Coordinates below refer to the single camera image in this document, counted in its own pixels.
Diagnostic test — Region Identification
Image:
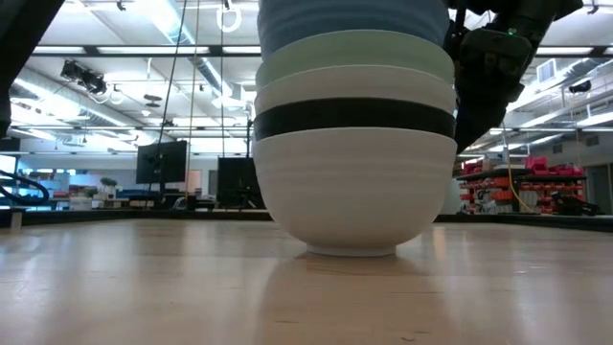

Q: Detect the white bowl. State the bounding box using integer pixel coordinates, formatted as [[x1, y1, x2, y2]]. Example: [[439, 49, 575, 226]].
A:
[[253, 64, 458, 116], [251, 126, 459, 258]]

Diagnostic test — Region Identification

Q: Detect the blue bowl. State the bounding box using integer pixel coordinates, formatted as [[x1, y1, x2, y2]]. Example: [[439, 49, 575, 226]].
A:
[[256, 0, 452, 61]]

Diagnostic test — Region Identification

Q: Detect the black aluminium table frame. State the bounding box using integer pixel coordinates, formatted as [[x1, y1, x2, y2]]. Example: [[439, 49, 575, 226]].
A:
[[0, 207, 613, 235]]

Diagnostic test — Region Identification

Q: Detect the ceiling light strip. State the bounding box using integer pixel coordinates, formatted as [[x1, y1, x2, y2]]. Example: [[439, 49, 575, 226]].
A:
[[33, 45, 212, 56]]

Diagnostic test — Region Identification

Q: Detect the shelf with red bins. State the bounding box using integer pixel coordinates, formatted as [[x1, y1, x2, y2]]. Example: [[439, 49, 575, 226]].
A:
[[456, 154, 588, 216]]

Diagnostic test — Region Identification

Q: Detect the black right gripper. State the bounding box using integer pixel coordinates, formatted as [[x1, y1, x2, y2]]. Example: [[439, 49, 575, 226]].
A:
[[453, 27, 535, 155]]

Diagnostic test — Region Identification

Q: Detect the black hanging cable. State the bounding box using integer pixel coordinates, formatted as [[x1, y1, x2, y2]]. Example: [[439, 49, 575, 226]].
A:
[[156, 0, 190, 193]]

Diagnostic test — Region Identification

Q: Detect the black computer monitor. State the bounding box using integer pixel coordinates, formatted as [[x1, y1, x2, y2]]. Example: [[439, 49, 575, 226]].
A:
[[135, 139, 189, 186]]

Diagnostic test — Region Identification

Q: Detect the white hanging ring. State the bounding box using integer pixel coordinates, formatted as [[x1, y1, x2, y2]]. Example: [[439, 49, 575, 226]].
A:
[[216, 3, 243, 35]]

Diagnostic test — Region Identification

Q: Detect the black ceiling camera cluster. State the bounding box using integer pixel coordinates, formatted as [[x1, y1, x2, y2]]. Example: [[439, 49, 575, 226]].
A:
[[59, 58, 109, 96]]

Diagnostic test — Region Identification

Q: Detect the black bowl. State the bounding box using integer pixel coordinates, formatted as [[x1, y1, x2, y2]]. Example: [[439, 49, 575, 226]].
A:
[[253, 97, 458, 143]]

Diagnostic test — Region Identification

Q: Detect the thick black cable loop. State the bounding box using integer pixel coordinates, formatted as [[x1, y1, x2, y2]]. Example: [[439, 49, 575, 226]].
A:
[[0, 169, 51, 208]]

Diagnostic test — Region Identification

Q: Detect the black standing panel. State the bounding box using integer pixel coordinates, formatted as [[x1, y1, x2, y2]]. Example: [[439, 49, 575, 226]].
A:
[[216, 156, 265, 210]]

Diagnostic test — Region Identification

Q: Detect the mint green bowl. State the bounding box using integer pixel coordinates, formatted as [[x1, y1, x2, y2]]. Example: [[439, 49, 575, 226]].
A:
[[255, 29, 456, 90]]

